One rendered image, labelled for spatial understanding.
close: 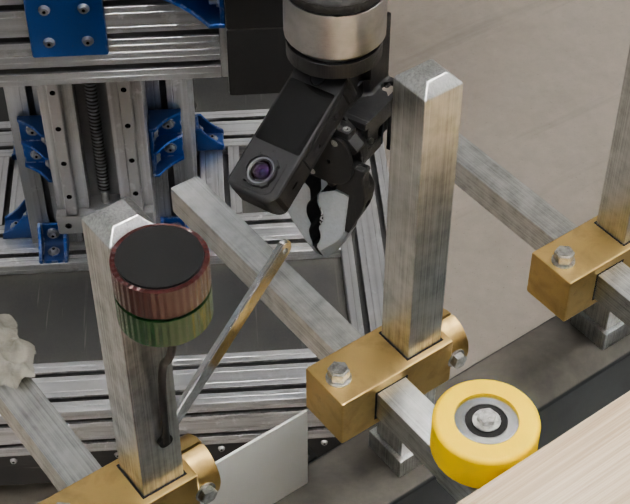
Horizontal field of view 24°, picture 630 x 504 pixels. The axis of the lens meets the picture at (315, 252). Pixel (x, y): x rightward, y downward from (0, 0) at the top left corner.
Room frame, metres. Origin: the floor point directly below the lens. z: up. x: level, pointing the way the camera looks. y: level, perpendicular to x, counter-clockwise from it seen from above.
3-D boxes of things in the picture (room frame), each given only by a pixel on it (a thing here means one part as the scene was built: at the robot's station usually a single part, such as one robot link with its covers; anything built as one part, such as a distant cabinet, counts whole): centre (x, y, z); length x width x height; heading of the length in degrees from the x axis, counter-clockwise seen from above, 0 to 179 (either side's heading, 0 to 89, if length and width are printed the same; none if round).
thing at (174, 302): (0.62, 0.09, 1.12); 0.06 x 0.06 x 0.02
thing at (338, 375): (0.76, -0.02, 0.86); 0.02 x 0.02 x 0.01
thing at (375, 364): (0.79, -0.06, 0.83); 0.14 x 0.06 x 0.05; 127
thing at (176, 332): (0.62, 0.09, 1.10); 0.06 x 0.06 x 0.02
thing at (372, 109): (0.87, -0.02, 1.05); 0.09 x 0.08 x 0.12; 147
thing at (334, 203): (0.86, -0.03, 0.95); 0.06 x 0.03 x 0.09; 147
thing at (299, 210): (0.88, 0.00, 0.95); 0.06 x 0.03 x 0.09; 147
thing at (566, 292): (0.94, -0.26, 0.81); 0.14 x 0.06 x 0.05; 127
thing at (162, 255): (0.62, 0.09, 1.03); 0.06 x 0.06 x 0.22; 37
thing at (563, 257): (0.91, -0.22, 0.84); 0.02 x 0.02 x 0.01
